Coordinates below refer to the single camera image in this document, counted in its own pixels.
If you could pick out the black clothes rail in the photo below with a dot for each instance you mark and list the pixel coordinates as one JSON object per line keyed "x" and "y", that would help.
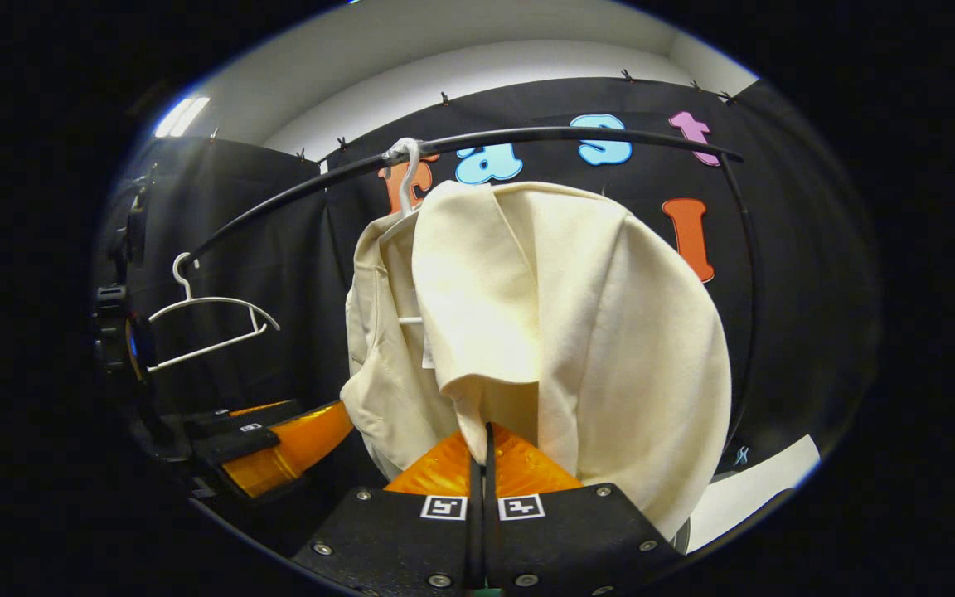
{"x": 527, "y": 133}

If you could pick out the black backdrop cloth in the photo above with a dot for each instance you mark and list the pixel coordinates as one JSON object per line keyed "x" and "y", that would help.
{"x": 801, "y": 290}

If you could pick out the cream shirt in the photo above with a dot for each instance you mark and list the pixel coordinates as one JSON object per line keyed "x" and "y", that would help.
{"x": 593, "y": 332}

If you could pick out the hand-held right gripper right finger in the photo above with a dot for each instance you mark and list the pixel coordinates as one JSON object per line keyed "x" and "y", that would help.
{"x": 569, "y": 539}

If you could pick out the row of backdrop clips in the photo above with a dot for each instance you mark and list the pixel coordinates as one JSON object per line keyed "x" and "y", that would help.
{"x": 444, "y": 99}

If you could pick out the white plastic hanger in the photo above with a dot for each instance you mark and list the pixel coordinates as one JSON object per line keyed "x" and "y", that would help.
{"x": 409, "y": 178}
{"x": 220, "y": 299}

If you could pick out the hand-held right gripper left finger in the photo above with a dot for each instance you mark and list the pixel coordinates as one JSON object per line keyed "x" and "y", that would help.
{"x": 395, "y": 539}

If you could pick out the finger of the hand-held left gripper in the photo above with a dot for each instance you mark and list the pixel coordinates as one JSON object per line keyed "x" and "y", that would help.
{"x": 295, "y": 448}
{"x": 237, "y": 419}

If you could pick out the ceiling light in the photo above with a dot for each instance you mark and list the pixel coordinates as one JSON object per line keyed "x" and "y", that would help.
{"x": 181, "y": 118}

